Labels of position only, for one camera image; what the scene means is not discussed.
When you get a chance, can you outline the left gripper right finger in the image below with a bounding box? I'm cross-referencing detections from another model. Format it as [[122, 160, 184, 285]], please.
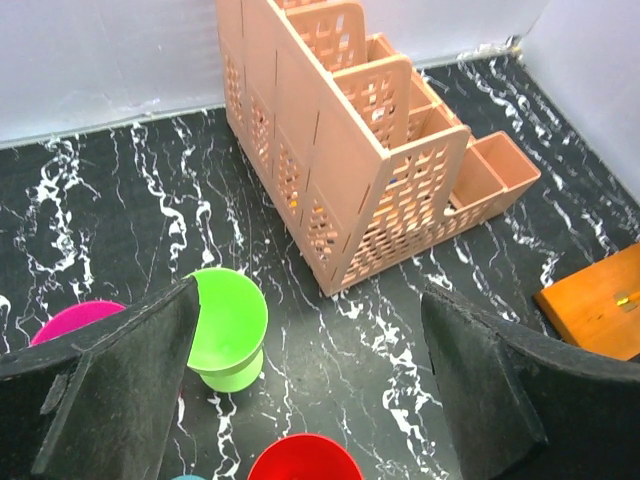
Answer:
[[421, 284, 639, 479]]

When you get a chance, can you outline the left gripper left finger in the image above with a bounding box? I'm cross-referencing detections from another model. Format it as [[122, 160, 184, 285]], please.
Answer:
[[1, 277, 200, 479]]

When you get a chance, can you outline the magenta plastic wine glass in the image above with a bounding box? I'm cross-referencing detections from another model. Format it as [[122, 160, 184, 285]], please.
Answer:
[[30, 300, 126, 346]]

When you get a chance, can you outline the blue plastic wine glass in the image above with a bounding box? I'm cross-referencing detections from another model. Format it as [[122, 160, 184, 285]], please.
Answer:
[[171, 474, 206, 480]]

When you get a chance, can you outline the green plastic wine glass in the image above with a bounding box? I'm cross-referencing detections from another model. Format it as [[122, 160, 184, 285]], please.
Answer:
[[187, 267, 269, 393]]

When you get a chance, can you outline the red plastic wine glass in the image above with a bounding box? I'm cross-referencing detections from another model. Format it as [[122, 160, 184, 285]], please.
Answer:
[[248, 433, 364, 480]]

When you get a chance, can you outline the peach plastic file organizer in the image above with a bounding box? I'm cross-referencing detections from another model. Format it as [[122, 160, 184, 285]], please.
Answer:
[[216, 1, 540, 295]]

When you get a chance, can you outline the gold wire wooden glass rack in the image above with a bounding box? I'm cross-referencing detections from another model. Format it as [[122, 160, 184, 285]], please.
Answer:
[[534, 244, 639, 361]]

